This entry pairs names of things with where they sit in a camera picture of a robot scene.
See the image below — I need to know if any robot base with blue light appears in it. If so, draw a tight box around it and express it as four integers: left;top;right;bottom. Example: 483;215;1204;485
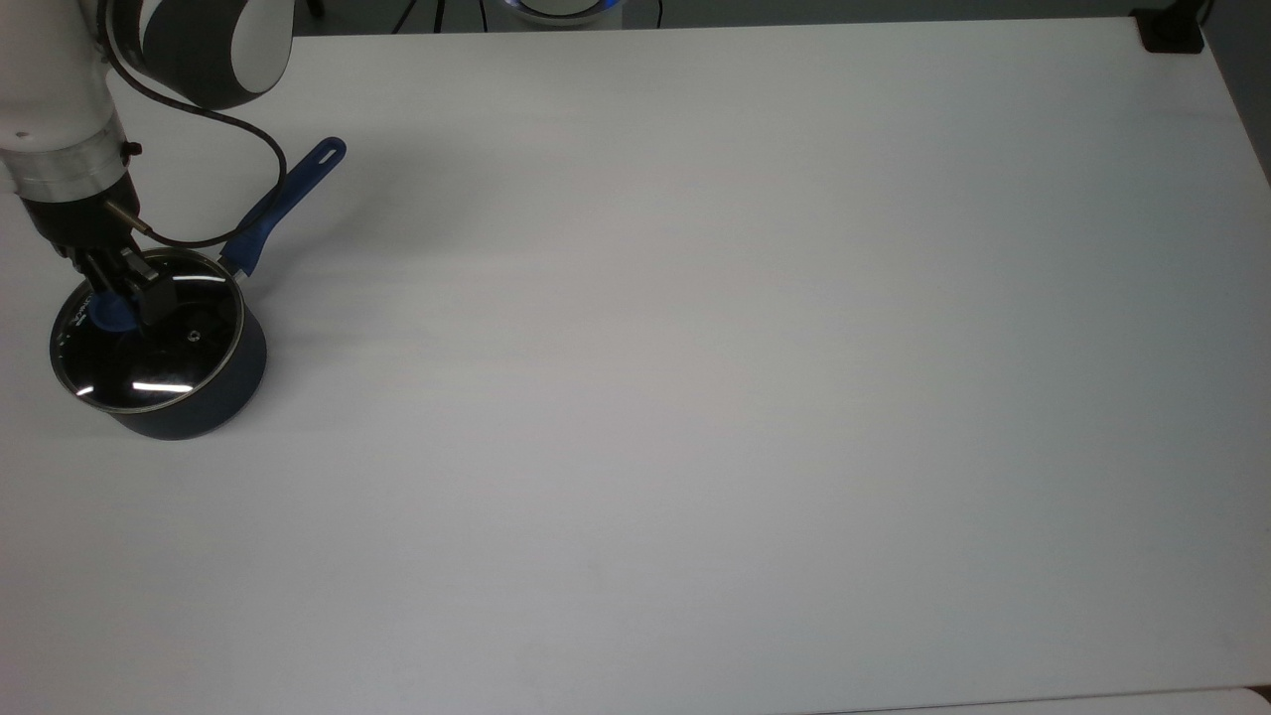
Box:
504;0;629;31

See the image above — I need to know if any black floor cable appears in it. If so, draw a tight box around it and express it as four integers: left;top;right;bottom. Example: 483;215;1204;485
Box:
389;0;492;35

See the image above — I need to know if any dark saucepan with blue handle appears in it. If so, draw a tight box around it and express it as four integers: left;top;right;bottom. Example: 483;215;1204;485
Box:
49;136;349;442

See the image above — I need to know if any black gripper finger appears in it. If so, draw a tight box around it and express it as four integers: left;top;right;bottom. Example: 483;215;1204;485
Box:
73;252;126;300
120;252;177;328

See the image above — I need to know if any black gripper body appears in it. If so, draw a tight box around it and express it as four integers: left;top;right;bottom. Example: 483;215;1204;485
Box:
20;176;147;262

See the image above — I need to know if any black table clamp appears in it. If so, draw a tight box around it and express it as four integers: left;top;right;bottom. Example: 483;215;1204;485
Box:
1134;0;1214;55

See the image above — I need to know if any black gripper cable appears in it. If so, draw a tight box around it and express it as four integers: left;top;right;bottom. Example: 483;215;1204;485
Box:
97;0;290;249

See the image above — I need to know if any glass lid with blue knob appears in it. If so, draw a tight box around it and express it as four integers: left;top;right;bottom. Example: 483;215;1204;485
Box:
50;248;247;414

